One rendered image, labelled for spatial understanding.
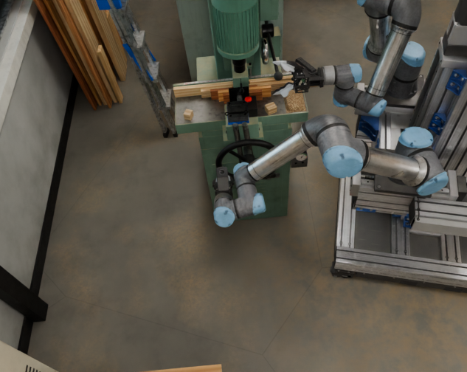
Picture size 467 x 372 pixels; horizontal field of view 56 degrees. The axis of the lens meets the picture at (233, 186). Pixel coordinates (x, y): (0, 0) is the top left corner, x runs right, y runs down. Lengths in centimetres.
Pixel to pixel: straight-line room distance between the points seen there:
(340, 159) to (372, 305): 129
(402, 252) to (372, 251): 15
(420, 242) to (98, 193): 198
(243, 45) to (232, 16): 14
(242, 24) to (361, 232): 129
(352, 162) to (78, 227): 196
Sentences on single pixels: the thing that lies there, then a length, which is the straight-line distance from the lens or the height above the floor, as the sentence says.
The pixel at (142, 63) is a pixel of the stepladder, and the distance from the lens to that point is 275.
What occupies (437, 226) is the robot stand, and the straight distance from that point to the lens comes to 199.
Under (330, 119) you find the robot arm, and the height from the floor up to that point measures 126.
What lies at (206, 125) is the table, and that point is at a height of 88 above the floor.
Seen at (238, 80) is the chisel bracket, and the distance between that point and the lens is 198.
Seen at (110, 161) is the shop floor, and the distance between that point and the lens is 317.
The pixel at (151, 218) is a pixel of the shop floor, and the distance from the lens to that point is 281.
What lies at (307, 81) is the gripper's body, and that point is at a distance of 180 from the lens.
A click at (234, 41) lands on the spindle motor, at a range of 181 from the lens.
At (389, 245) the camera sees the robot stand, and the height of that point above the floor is 21.
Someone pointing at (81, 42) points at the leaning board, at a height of 58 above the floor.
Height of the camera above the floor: 235
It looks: 55 degrees down
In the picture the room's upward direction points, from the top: 7 degrees counter-clockwise
